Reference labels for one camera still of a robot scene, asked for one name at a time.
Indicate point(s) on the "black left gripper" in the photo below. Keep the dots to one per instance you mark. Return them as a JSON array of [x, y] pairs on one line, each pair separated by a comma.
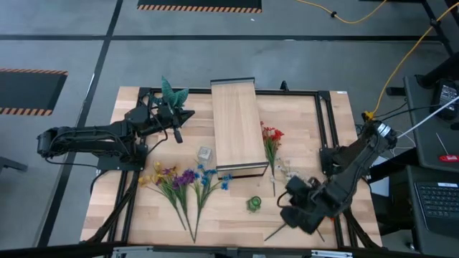
[[165, 116]]

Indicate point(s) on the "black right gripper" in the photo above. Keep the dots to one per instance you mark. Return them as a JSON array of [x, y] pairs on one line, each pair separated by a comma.
[[308, 206]]

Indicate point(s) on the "white artificial flower bunch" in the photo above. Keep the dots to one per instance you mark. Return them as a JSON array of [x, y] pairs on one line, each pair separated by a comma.
[[287, 171]]

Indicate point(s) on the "green glass vase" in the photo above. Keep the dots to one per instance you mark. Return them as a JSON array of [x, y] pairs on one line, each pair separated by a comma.
[[254, 203]]

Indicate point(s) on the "purple artificial flower bunch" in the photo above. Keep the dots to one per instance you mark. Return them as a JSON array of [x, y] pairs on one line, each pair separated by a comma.
[[186, 176]]

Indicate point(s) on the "yellow artificial flower bunch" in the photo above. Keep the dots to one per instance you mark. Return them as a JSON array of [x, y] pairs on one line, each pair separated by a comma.
[[157, 177]]

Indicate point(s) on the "blue artificial flower bunch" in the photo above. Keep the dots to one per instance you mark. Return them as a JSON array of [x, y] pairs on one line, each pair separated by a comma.
[[205, 181]]

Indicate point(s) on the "red artificial flower bunch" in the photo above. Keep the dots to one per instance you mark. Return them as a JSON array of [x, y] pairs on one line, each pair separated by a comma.
[[272, 138]]

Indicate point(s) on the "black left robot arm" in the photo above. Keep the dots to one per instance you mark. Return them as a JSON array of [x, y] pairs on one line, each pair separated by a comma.
[[89, 138]]

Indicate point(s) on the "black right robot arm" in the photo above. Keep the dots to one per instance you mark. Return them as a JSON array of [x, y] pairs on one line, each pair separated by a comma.
[[358, 157]]

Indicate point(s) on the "green plant in white pot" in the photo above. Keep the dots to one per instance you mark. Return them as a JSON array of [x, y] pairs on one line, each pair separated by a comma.
[[174, 95]]

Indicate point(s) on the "clear square glass vase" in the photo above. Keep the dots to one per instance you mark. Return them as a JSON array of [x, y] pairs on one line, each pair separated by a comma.
[[204, 154]]

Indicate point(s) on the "black hazard-striped floor mat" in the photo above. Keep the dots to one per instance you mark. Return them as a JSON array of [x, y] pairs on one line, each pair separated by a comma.
[[197, 3], [28, 91]]

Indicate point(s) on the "dark grey desk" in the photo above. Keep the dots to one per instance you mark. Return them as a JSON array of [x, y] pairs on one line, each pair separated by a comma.
[[426, 150], [430, 247]]

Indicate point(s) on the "black keyboard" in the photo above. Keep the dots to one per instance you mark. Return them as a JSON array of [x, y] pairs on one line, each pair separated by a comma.
[[437, 200]]

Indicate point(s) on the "black handheld device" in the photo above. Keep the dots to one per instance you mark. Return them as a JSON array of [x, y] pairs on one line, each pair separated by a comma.
[[446, 98]]

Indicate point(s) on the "dark grey furniture leg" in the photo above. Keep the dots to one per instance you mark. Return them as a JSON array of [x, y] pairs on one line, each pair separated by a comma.
[[10, 164]]

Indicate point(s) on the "black rig crossbeam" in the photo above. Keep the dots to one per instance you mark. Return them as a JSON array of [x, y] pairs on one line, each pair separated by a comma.
[[54, 251]]

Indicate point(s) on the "black desk base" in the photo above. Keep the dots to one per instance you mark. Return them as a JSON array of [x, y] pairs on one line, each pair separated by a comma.
[[441, 71]]

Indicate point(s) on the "black diagonal desk bar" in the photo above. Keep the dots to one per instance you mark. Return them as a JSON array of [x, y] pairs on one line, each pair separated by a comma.
[[428, 9]]

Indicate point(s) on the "black aluminium table frame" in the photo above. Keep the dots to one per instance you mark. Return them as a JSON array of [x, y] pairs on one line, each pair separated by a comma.
[[305, 92]]

